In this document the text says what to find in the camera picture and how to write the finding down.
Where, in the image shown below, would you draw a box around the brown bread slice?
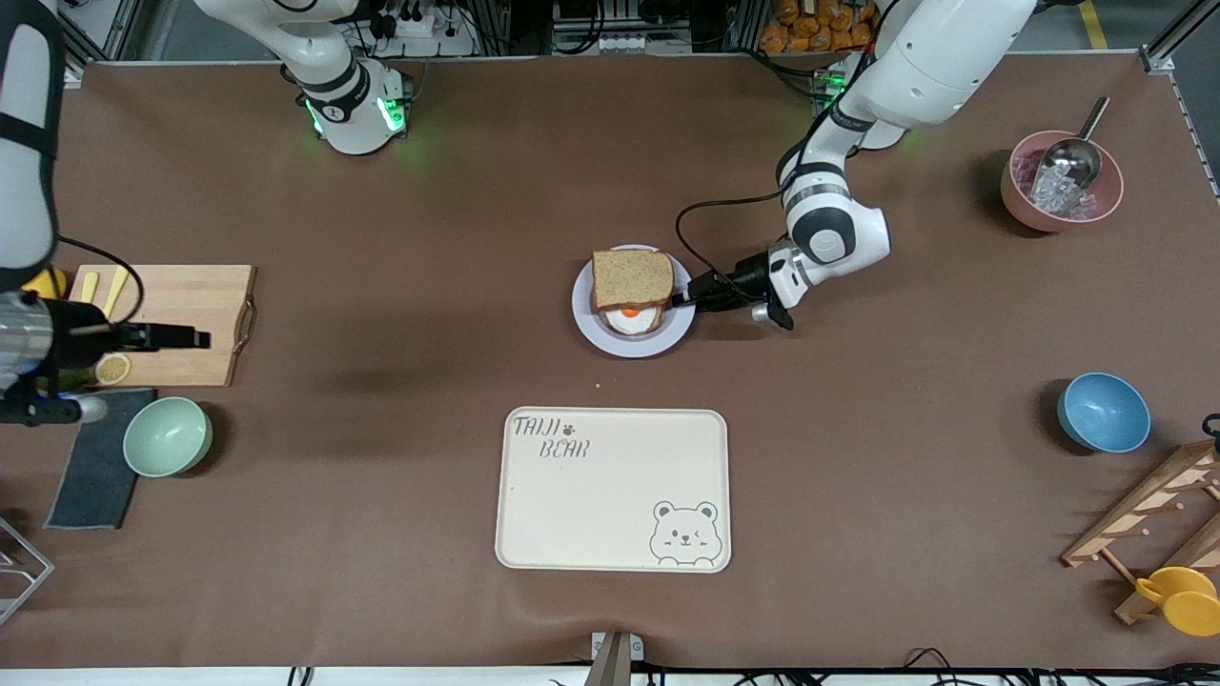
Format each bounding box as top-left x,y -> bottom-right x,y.
591,250 -> 676,313

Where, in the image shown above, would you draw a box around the white round plate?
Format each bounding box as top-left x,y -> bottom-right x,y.
572,246 -> 697,359

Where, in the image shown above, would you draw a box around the wooden cutting board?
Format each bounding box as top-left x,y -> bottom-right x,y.
71,265 -> 256,388

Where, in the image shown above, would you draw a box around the fried egg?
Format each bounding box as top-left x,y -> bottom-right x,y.
603,305 -> 661,336

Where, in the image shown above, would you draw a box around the mint green bowl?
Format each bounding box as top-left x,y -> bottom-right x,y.
123,397 -> 214,478

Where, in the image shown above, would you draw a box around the dark grey cloth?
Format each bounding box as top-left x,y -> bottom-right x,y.
44,388 -> 156,531

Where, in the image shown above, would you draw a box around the cream tray with bear print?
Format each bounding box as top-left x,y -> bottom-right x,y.
495,408 -> 732,574

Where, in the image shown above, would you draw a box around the pink bowl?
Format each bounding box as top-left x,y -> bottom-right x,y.
1001,131 -> 1125,232

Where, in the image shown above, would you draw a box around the orange bread pile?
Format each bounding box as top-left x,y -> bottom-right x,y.
760,0 -> 883,54

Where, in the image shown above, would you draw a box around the clear ice cubes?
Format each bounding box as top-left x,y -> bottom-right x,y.
1013,152 -> 1097,218

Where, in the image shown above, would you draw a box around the metal scoop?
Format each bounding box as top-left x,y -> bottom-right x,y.
1029,96 -> 1111,212

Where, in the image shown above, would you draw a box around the blue bowl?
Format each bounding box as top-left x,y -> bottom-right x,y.
1056,373 -> 1151,454

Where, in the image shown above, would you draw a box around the white power strip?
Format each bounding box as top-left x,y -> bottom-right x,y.
379,11 -> 478,58

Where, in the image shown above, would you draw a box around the wooden peg rack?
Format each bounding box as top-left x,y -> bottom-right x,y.
1061,440 -> 1220,626

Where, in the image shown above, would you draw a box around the yellow cup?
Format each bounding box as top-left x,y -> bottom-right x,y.
1137,567 -> 1220,637

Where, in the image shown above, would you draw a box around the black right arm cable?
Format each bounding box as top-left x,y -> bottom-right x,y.
57,237 -> 146,327

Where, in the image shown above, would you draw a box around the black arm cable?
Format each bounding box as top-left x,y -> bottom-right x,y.
675,191 -> 792,279
57,237 -> 146,327

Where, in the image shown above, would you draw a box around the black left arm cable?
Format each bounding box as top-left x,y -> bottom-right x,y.
675,191 -> 792,279

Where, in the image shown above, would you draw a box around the white wire rack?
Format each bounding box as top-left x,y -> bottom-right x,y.
0,519 -> 55,627

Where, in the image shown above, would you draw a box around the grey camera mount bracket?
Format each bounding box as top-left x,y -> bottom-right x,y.
583,631 -> 645,686

